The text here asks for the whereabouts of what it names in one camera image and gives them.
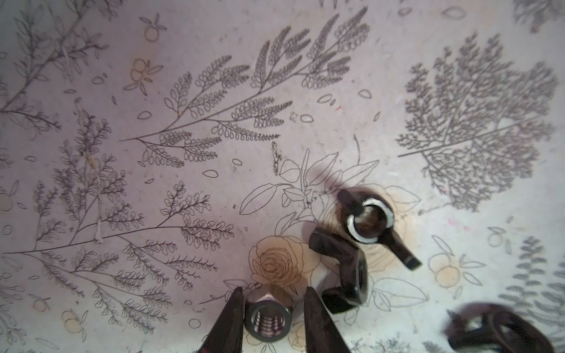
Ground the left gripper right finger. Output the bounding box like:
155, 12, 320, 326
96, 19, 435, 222
304, 287, 351, 353

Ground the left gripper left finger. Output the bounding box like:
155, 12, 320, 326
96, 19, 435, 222
198, 287, 245, 353

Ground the silver nut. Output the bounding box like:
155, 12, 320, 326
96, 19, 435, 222
244, 284, 294, 343

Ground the black wing nut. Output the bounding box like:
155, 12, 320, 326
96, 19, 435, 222
447, 302, 556, 352
337, 188, 422, 271
308, 227, 369, 314

